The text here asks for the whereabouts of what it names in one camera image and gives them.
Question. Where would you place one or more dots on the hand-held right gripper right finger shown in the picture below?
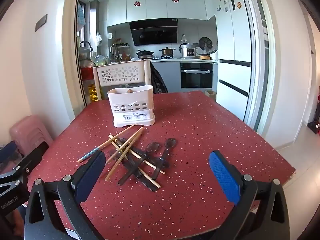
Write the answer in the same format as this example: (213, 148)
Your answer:
(225, 177)

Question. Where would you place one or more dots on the blue carton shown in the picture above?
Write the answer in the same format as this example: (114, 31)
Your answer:
(80, 17)

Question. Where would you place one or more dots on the steel basin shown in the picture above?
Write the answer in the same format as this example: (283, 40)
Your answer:
(84, 53)

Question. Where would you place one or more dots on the black range hood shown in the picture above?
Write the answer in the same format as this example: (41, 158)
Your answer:
(155, 32)

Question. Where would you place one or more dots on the red container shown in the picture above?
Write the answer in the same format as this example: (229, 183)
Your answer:
(87, 75)

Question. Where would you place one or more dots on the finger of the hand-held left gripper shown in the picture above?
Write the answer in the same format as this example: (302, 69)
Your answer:
(30, 161)
(6, 148)

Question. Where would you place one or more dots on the steel cooking pot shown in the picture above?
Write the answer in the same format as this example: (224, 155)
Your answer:
(167, 51)

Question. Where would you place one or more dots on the silver rice cooker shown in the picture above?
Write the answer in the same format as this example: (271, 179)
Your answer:
(188, 50)

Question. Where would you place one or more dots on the black cloth bag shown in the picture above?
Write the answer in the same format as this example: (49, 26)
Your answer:
(158, 80)

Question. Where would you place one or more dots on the hanging plastic bag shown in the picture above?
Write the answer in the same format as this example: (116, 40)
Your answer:
(99, 38)

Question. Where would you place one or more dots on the yellow oil bottle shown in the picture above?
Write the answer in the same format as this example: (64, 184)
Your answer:
(92, 92)

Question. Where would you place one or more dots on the white flower-pattern basket cart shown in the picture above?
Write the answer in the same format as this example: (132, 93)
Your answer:
(120, 72)

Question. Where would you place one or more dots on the white countertop appliance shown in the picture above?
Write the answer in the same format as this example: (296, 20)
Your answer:
(213, 54)

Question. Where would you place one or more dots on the pink plastic stools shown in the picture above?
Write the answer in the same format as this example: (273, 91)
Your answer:
(30, 130)

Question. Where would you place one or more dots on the grey wall switch panel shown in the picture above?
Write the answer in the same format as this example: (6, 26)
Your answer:
(41, 23)

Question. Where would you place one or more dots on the white refrigerator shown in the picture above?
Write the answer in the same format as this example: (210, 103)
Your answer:
(235, 42)

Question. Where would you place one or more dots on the wooden steamer tray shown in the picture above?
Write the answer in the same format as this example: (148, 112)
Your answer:
(205, 56)

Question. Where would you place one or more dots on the white plastic utensil holder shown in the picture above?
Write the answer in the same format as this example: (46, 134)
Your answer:
(132, 97)

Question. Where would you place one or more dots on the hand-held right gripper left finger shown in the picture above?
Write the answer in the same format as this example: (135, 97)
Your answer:
(92, 172)

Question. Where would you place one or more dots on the black built-in oven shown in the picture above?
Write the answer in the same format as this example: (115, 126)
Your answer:
(196, 76)

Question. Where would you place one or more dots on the spice rack with bottles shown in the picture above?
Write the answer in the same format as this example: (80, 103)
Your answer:
(120, 55)

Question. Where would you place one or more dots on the blue patterned bamboo chopstick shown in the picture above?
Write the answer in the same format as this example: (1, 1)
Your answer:
(90, 153)

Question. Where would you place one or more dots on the white upper cabinets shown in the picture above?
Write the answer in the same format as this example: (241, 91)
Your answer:
(155, 7)

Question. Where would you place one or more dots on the cardboard box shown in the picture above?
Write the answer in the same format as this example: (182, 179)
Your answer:
(211, 96)

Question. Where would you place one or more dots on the black wok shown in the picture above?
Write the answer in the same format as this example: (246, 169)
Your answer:
(145, 53)

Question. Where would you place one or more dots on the round black rack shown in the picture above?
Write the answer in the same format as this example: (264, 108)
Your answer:
(205, 42)

